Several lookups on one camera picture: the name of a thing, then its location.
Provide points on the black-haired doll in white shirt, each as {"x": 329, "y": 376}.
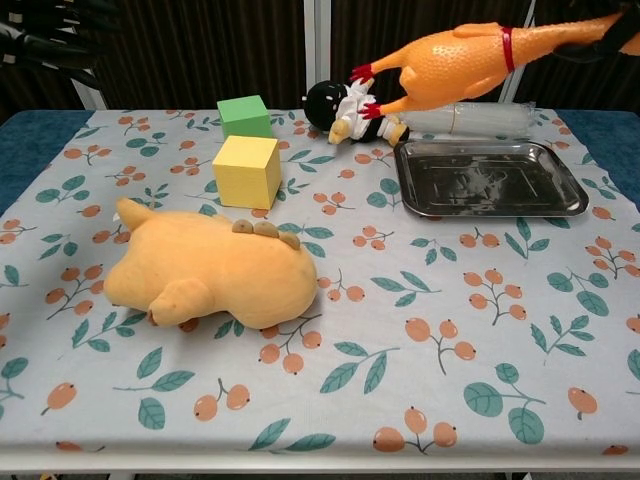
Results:
{"x": 330, "y": 107}

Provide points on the yellow foam cube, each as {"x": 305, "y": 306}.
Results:
{"x": 245, "y": 172}

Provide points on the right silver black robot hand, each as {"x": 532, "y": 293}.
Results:
{"x": 617, "y": 37}

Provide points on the clear plastic bottle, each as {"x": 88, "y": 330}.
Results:
{"x": 480, "y": 122}

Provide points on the orange rubber chicken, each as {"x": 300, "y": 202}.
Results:
{"x": 450, "y": 60}

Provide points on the rectangular stainless steel tray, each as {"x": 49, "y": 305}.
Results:
{"x": 490, "y": 180}

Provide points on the yellow plush dinosaur toy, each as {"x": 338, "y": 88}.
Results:
{"x": 215, "y": 275}

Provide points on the floral printed tablecloth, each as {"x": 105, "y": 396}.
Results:
{"x": 400, "y": 320}

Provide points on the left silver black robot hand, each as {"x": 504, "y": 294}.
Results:
{"x": 55, "y": 45}

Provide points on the green foam cube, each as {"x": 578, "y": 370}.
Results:
{"x": 245, "y": 115}

